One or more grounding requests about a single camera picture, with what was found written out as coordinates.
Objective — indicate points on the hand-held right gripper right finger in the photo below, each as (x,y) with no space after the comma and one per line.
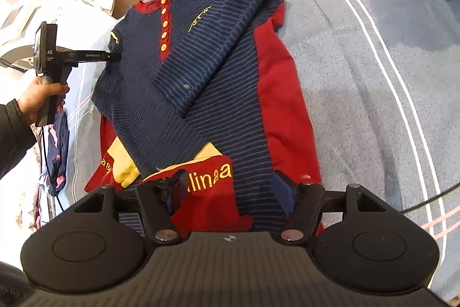
(282,193)

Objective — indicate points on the small navy pink-striped garment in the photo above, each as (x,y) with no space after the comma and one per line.
(59,148)

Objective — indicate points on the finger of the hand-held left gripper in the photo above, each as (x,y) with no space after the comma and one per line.
(114,57)

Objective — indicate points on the blue plaid bed sheet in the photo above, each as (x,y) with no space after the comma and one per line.
(359,76)

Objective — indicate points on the navy striped red child's garment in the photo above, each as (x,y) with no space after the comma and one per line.
(222,76)

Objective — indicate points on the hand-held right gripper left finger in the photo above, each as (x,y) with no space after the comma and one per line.
(177,196)

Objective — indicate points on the person's dark jacket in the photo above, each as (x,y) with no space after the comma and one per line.
(14,281)

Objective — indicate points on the person's left hand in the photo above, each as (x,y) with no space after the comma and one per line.
(37,100)

